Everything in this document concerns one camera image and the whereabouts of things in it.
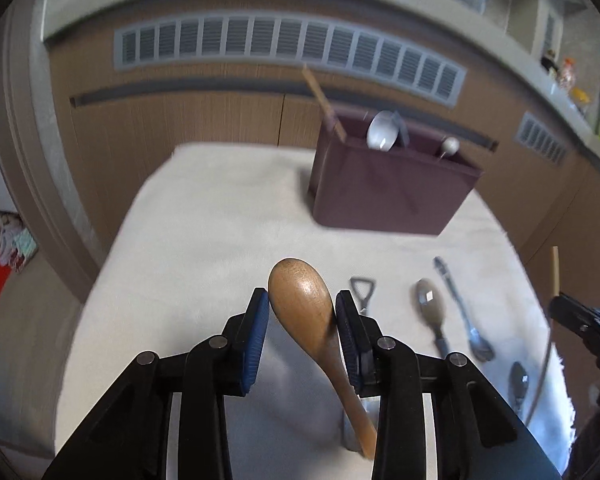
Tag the long grey vent grille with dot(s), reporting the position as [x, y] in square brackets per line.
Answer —
[280, 40]

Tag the small dark spoon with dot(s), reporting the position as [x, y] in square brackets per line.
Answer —
[520, 380]

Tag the maroon plastic utensil container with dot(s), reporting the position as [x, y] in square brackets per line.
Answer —
[390, 195]

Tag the white plastic spoon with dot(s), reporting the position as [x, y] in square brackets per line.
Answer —
[381, 132]

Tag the clear bottle with red cap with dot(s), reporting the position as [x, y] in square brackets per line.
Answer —
[568, 74]

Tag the wooden kitchen cabinet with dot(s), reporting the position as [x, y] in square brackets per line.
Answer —
[205, 120]

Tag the colourful patterned bundle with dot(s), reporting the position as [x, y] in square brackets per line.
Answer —
[17, 242]

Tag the dark sauce bottle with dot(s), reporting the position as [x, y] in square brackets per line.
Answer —
[548, 62]

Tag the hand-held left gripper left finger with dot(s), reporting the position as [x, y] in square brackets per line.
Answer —
[254, 350]

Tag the white table cloth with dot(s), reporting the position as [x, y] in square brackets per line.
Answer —
[205, 240]

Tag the wooden spoon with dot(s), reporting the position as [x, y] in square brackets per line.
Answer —
[305, 305]

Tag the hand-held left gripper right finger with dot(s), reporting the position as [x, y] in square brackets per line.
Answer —
[350, 350]

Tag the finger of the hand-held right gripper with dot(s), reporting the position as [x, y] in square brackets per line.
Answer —
[580, 317]

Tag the small wall vent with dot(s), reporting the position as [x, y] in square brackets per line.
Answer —
[550, 32]

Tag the jar with yellow lid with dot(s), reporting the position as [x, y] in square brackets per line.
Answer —
[581, 99]

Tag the large metal spoon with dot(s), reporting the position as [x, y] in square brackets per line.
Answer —
[430, 305]

